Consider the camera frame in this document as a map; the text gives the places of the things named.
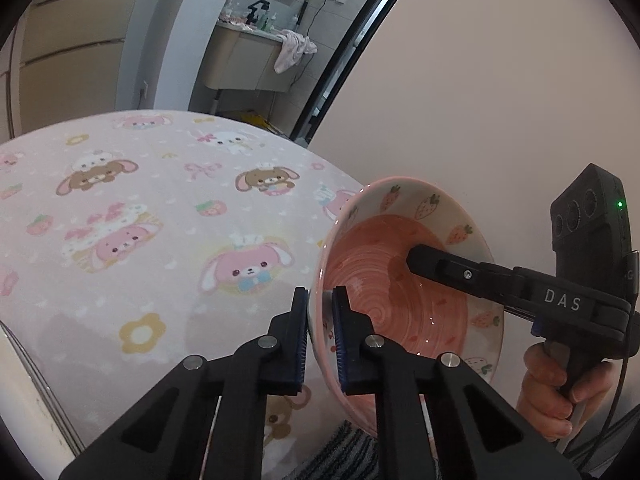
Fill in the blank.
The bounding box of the striped grey cloth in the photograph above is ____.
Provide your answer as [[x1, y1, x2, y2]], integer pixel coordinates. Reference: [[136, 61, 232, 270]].
[[288, 420, 378, 480]]

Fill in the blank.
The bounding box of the white towel on vanity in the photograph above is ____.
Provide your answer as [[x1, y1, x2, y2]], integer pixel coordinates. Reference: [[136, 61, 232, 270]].
[[273, 29, 318, 75]]

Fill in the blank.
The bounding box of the beige bathroom vanity cabinet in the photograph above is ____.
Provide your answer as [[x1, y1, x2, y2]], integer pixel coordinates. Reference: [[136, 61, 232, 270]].
[[200, 23, 303, 93]]

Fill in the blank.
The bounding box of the person's right hand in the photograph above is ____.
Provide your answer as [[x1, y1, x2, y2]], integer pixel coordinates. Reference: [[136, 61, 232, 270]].
[[516, 344, 616, 442]]

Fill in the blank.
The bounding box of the beige three-door refrigerator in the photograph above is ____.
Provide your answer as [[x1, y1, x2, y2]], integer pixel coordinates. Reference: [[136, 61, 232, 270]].
[[0, 0, 206, 143]]

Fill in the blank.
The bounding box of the pink strawberry ceramic bowl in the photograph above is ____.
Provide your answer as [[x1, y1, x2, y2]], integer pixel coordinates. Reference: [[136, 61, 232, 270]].
[[308, 177, 504, 434]]

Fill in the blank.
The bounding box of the pink cartoon tablecloth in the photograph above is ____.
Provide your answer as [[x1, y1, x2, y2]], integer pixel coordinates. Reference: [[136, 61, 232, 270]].
[[1, 110, 360, 479]]

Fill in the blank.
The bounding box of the black faucet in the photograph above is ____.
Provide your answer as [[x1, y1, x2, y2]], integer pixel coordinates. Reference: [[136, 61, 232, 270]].
[[245, 0, 270, 29]]

